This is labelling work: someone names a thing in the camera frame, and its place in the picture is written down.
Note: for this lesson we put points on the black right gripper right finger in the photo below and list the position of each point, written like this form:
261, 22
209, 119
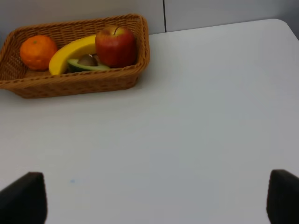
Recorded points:
283, 198

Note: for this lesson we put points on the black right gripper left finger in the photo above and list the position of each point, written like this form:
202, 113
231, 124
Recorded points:
24, 201

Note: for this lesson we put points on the orange mandarin fruit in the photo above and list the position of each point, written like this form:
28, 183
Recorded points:
37, 51

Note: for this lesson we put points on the halved avocado with pit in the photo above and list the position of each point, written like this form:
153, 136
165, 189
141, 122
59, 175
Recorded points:
85, 63

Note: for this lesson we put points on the yellow banana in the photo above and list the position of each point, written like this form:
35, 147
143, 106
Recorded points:
74, 50

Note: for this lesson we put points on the red yellow apple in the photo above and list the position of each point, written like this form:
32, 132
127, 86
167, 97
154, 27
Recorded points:
116, 47

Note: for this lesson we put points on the orange wicker basket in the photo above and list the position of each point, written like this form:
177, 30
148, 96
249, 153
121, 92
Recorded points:
26, 83

